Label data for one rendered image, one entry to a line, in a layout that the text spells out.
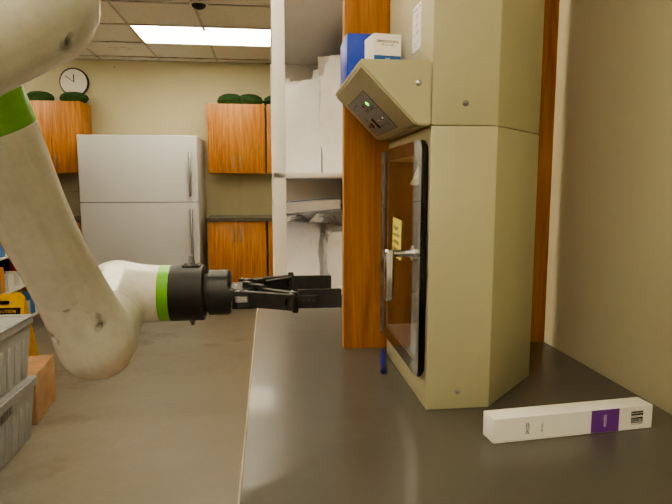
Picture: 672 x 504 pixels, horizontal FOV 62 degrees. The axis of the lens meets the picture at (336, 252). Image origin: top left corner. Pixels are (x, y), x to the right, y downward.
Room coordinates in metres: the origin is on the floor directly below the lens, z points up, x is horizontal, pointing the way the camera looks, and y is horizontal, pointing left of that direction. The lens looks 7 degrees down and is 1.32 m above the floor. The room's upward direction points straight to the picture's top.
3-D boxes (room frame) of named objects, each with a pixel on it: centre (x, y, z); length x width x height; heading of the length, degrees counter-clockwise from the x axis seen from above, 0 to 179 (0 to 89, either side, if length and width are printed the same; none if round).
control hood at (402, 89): (1.05, -0.08, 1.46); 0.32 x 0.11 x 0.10; 7
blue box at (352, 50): (1.15, -0.06, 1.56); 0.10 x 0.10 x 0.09; 7
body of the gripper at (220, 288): (0.92, 0.17, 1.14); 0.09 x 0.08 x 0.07; 97
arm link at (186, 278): (0.91, 0.24, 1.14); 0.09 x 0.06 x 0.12; 7
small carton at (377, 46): (1.01, -0.08, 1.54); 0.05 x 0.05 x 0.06; 15
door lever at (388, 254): (0.95, -0.11, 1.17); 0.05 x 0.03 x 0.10; 96
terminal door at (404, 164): (1.06, -0.12, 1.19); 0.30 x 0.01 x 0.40; 6
